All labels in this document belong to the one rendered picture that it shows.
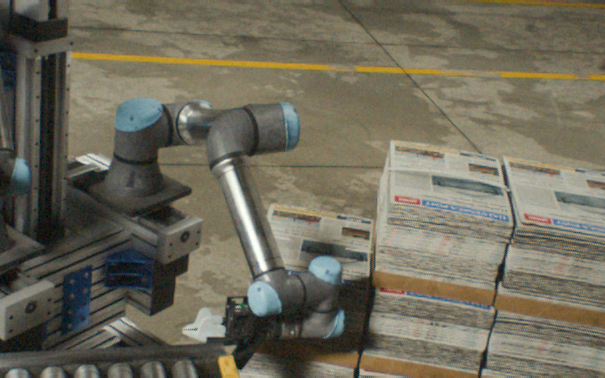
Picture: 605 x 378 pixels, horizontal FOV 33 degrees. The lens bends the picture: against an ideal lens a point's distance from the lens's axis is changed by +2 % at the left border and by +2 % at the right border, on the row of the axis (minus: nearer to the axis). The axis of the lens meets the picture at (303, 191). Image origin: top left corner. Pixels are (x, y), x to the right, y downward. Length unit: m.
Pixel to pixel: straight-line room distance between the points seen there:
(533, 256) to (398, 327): 0.36
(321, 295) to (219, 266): 1.79
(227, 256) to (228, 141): 1.85
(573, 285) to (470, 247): 0.25
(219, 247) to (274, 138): 1.84
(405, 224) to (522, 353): 0.44
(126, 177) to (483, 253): 0.94
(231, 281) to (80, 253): 1.39
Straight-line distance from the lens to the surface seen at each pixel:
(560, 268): 2.39
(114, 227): 2.73
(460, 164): 2.56
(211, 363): 2.15
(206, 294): 3.82
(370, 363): 2.50
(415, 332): 2.46
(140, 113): 2.62
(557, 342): 2.50
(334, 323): 2.30
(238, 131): 2.27
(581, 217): 2.42
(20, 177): 2.06
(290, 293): 2.18
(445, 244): 2.35
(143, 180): 2.68
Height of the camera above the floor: 2.06
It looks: 26 degrees down
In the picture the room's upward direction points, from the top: 9 degrees clockwise
